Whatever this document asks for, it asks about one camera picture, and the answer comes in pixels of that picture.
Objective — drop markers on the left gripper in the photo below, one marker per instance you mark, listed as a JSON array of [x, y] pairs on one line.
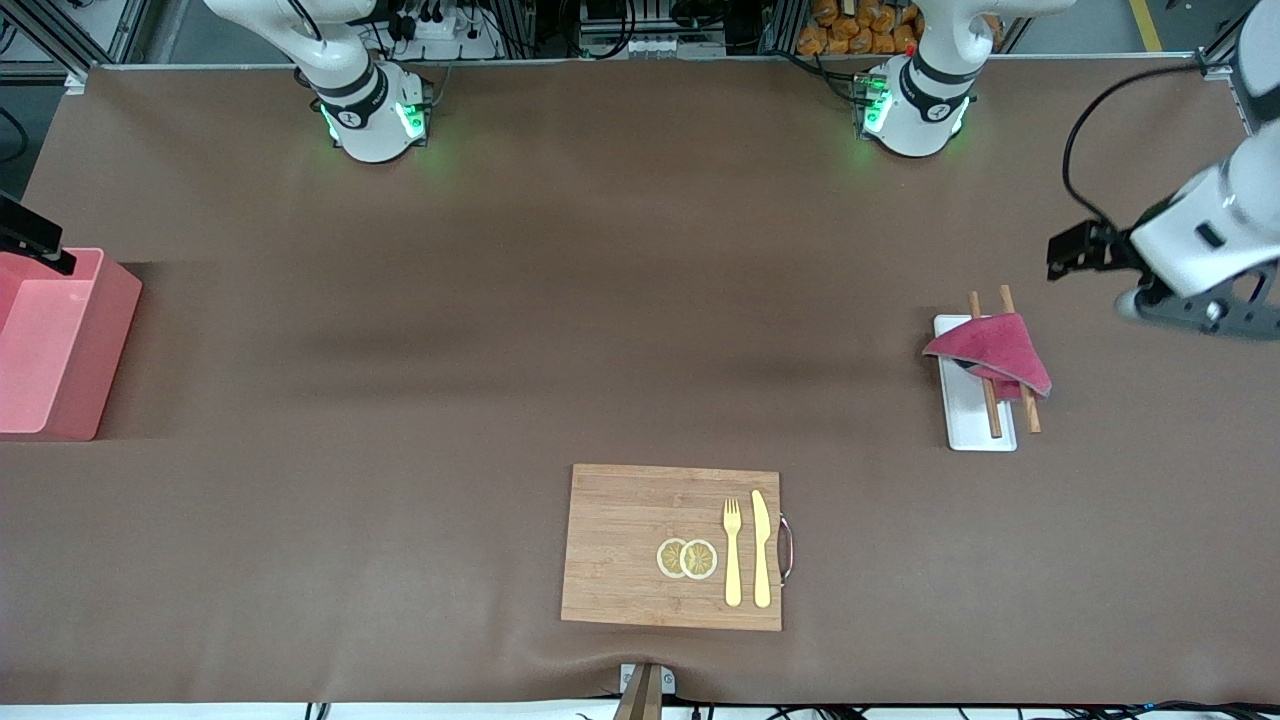
[[1118, 247]]

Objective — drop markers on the pink microfibre cloth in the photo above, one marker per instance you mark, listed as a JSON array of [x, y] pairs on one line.
[[990, 345]]

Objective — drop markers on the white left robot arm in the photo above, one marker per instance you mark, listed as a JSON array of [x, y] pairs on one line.
[[930, 100]]

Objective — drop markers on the pink plastic bin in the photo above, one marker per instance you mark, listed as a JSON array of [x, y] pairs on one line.
[[60, 350]]

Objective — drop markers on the brown wooden chopstick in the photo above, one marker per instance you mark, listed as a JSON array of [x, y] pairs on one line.
[[992, 415], [1031, 415]]

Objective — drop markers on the white rectangular tray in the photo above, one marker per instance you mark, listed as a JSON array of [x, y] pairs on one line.
[[975, 425]]

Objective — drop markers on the pile of orange packets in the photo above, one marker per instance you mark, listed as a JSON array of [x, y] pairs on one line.
[[850, 30]]

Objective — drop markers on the large table cover mat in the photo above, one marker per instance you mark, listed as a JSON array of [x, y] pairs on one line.
[[400, 350]]

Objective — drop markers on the white power strip with plugs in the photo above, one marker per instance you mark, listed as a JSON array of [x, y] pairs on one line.
[[440, 30]]

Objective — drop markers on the yellow plastic knife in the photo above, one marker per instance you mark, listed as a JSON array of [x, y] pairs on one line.
[[762, 560]]

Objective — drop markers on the yellow plastic fork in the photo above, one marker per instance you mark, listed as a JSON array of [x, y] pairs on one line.
[[733, 570]]

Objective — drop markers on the white socket strip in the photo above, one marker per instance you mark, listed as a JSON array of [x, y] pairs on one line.
[[650, 45]]

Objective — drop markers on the lemon slice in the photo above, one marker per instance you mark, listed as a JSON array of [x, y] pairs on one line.
[[700, 560], [667, 558]]

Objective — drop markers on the aluminium frame strut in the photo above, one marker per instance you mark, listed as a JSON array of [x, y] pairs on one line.
[[75, 60], [1225, 55]]

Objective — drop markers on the metal table clamp bracket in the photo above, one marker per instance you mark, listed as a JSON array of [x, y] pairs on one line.
[[645, 695]]

